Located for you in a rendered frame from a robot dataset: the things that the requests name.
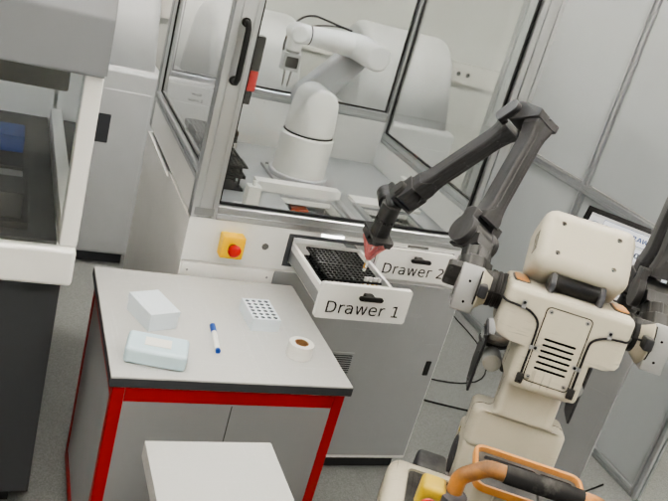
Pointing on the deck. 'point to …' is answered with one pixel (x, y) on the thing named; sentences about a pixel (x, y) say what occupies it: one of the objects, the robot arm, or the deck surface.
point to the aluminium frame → (165, 132)
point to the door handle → (242, 52)
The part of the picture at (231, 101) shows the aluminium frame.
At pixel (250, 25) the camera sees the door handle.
